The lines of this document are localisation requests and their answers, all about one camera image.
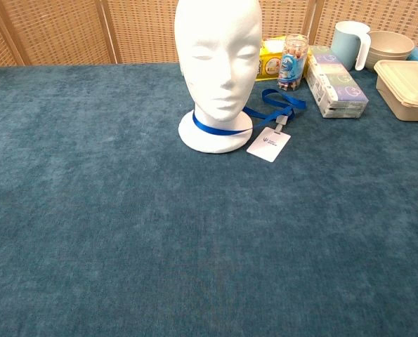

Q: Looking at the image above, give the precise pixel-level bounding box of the blue lanyard with badge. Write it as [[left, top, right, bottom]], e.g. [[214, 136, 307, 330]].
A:
[[192, 88, 307, 164]]

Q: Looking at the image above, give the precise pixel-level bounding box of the blue table cloth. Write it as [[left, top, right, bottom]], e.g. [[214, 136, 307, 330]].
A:
[[0, 62, 418, 337]]

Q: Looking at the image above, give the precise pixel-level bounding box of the white foam mannequin head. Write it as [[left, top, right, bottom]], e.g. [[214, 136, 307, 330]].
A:
[[173, 0, 263, 154]]

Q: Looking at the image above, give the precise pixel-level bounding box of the yellow snack box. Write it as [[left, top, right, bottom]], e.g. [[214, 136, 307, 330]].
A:
[[254, 34, 287, 82]]

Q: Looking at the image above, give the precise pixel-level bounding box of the clear jar of snacks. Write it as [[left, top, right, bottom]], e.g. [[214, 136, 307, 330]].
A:
[[277, 34, 310, 92]]

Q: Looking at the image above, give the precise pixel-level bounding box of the pastel tissue multipack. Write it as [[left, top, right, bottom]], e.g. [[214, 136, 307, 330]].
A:
[[303, 44, 370, 119]]

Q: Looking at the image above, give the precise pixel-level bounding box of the wicker folding screen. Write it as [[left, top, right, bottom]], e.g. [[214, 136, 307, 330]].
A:
[[0, 0, 418, 67]]

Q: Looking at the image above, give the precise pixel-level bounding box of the beige lidded lunch box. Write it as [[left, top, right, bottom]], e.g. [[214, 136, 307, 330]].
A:
[[373, 59, 418, 122]]

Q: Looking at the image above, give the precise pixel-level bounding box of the beige bowl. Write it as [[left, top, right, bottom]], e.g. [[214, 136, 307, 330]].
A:
[[365, 30, 415, 71]]

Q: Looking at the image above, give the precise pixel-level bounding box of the light blue mug white handle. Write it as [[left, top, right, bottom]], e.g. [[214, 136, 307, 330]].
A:
[[331, 20, 372, 72]]

